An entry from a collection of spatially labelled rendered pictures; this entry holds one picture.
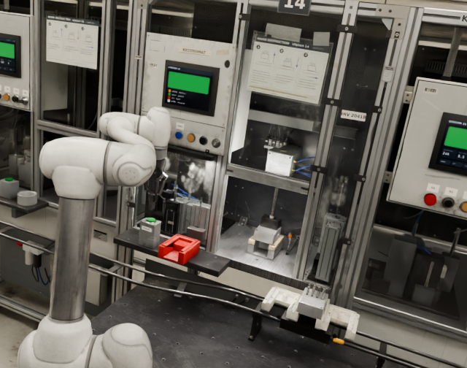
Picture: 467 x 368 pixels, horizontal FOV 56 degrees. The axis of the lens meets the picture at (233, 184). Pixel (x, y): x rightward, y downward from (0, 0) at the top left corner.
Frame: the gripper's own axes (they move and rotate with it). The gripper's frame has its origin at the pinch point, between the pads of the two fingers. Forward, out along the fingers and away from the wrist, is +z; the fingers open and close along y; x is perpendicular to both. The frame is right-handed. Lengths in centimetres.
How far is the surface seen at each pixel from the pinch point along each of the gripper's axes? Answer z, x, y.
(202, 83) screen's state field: -54, -7, -15
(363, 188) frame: -25, -11, -86
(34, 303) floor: 112, -38, 107
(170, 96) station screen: -46.3, -7.2, -0.2
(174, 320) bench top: 44, 14, -24
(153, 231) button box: 12.3, 2.8, -3.6
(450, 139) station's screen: -50, -7, -111
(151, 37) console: -69, -9, 13
